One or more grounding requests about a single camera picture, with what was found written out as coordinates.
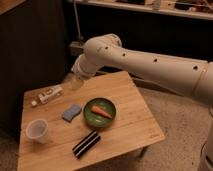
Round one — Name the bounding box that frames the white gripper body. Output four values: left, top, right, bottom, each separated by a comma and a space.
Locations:
71, 54, 97, 86

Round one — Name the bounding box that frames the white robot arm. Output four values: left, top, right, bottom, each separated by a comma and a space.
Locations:
71, 34, 213, 109

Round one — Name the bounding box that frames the long grey case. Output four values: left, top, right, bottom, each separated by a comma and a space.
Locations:
69, 41, 83, 56

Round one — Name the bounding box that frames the orange carrot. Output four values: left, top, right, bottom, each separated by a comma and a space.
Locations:
91, 105, 112, 119

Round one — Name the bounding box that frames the blue sponge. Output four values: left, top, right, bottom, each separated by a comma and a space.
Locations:
62, 104, 81, 122

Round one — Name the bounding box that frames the green bowl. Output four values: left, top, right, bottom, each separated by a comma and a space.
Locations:
83, 98, 116, 128

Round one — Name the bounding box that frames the wooden table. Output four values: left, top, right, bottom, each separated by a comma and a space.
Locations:
18, 72, 165, 171

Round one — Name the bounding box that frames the metal pole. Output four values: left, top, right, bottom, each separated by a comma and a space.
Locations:
73, 0, 83, 44

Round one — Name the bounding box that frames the black white striped object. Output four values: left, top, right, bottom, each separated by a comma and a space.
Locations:
72, 131, 101, 159

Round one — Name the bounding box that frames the clear plastic cup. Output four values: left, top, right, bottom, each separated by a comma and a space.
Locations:
26, 119, 49, 144

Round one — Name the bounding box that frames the background shelf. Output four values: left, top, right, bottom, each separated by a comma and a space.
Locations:
67, 0, 213, 21

